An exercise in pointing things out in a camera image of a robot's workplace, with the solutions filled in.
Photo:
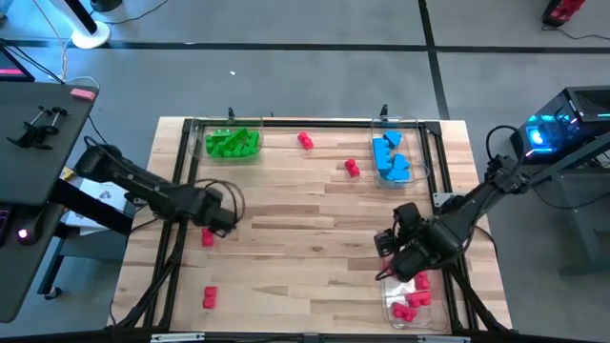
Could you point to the small black clamp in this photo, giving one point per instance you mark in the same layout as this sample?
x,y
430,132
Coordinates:
x,y
383,111
231,114

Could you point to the black bar clamp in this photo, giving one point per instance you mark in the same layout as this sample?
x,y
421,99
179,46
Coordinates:
x,y
38,129

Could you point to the black metal table frame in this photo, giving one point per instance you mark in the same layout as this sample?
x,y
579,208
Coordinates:
x,y
333,124

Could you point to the black lit computer tower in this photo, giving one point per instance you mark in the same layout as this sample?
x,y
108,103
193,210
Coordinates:
x,y
586,109

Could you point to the grey metal stand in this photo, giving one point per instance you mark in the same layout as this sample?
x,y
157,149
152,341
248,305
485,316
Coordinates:
x,y
581,224

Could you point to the long blue block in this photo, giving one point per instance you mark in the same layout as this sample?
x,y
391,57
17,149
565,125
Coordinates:
x,y
380,150

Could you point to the white floor stand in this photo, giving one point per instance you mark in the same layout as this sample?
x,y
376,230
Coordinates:
x,y
90,37

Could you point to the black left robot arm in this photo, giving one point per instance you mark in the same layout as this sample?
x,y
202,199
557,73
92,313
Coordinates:
x,y
138,183

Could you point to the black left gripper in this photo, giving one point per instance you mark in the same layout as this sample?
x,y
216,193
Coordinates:
x,y
214,212

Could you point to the pink eraser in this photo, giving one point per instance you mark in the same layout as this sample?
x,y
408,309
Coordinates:
x,y
83,94

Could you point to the black round base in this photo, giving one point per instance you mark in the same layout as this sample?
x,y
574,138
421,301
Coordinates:
x,y
106,5

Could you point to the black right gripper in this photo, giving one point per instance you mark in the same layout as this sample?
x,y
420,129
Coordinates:
x,y
419,252

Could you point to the black keyboard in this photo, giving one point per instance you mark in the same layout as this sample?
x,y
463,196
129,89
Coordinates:
x,y
4,224

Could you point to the short green block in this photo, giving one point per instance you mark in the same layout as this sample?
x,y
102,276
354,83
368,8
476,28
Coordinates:
x,y
220,134
256,151
211,145
225,150

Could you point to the red device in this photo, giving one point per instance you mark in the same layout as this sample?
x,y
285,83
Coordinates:
x,y
562,12

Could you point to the black computer mouse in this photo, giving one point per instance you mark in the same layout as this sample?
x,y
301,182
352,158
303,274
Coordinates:
x,y
27,234

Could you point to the long green block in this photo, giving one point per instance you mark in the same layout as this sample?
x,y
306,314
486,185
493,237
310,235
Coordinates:
x,y
237,137
255,138
243,150

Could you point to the grey desk base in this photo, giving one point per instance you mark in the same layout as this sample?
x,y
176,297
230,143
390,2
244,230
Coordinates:
x,y
90,248

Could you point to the short red block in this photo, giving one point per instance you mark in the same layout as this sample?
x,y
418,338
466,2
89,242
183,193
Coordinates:
x,y
404,312
419,299
305,141
208,238
352,168
422,281
210,297

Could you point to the clear plastic bin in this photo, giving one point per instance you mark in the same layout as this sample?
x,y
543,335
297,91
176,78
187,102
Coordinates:
x,y
438,305
197,138
412,138

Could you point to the black caster wheel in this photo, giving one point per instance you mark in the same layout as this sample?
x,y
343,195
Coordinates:
x,y
53,293

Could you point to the dark side desk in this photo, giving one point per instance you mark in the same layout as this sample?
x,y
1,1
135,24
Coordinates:
x,y
43,157

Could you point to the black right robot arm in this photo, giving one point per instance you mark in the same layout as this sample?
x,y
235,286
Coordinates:
x,y
476,202

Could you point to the black monitor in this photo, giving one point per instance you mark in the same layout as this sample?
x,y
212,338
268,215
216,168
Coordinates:
x,y
12,64

